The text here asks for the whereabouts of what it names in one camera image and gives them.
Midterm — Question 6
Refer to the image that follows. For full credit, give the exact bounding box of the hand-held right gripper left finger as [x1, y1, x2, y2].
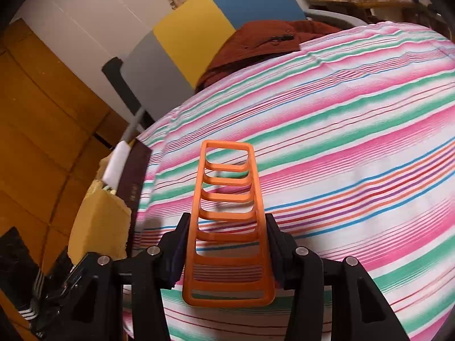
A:
[67, 212, 191, 341]

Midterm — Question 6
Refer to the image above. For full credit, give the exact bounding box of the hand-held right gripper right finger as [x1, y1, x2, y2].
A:
[265, 213, 409, 341]

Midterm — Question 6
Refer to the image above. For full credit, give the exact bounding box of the orange plastic rack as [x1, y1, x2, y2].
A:
[182, 140, 276, 308]

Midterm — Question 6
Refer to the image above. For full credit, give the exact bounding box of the large yellow sponge block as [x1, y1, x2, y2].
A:
[68, 179, 133, 268]

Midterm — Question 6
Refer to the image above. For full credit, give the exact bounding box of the brown jacket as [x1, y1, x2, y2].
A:
[195, 20, 342, 92]

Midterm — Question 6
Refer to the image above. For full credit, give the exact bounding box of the grey yellow blue chair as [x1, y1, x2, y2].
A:
[102, 0, 311, 140]

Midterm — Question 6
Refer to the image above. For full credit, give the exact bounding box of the cluttered side table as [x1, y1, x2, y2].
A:
[309, 0, 429, 12]

